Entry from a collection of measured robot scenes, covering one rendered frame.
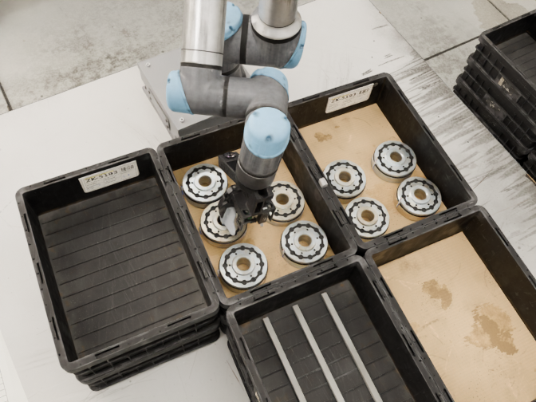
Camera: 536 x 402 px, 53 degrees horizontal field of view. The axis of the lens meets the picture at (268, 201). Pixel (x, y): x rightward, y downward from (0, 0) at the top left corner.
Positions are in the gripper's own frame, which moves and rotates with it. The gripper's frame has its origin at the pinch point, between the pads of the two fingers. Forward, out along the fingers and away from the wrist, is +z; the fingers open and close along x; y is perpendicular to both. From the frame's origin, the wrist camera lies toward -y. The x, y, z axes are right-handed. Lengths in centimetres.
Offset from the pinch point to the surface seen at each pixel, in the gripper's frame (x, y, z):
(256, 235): 3.1, 4.8, 1.7
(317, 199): 16.4, 4.5, -6.5
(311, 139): 26.0, -14.2, -1.4
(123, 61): 11, -134, 84
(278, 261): 5.1, 12.2, 1.4
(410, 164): 43.0, 2.8, -6.5
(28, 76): -30, -140, 90
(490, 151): 79, 1, 5
